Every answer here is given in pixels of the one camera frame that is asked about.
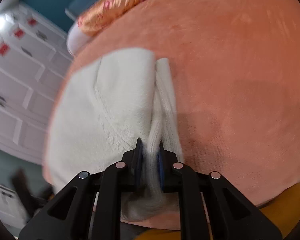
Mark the cream knit cardigan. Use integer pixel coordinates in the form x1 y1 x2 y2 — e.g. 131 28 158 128
45 48 183 221

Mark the white wardrobe with red tags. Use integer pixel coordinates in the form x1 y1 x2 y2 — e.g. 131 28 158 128
0 4 72 164

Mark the orange plush bed cover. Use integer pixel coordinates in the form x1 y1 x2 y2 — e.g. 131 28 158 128
42 0 300 230

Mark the white pillow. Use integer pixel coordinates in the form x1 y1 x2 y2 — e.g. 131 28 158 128
66 0 191 57

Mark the orange satin pillow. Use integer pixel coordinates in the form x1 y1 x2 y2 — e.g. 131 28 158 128
77 0 144 36

